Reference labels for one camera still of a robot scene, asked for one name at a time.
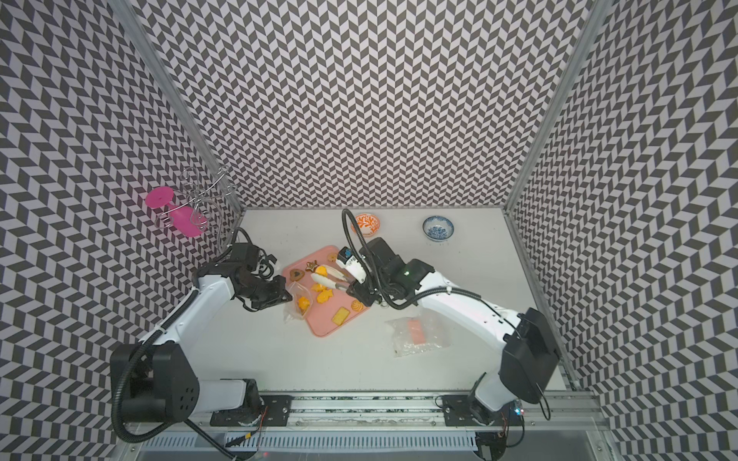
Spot yellow cookies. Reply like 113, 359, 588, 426
297, 297, 311, 315

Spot yellow rectangular biscuit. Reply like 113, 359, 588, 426
332, 307, 351, 327

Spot yellow fish cookie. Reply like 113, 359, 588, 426
316, 289, 334, 305

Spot clear resealable bag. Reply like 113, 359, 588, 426
284, 282, 313, 323

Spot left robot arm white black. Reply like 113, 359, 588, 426
110, 229, 292, 444

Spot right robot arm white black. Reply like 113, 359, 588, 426
338, 209, 561, 425

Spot clear bag with pink contents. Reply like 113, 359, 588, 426
386, 312, 451, 357

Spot heart chocolate cookie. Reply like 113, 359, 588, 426
289, 269, 305, 282

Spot orange patterned bowl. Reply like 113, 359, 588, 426
349, 213, 381, 238

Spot star iced cookie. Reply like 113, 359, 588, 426
306, 260, 323, 274

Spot pink plastic tray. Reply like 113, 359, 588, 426
282, 246, 369, 337

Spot blue patterned bowl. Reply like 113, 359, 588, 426
422, 215, 455, 242

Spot pink stemmed glass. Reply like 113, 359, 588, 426
144, 186, 209, 238

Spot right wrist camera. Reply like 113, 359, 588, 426
336, 247, 365, 278

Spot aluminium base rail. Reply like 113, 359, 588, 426
111, 391, 622, 460

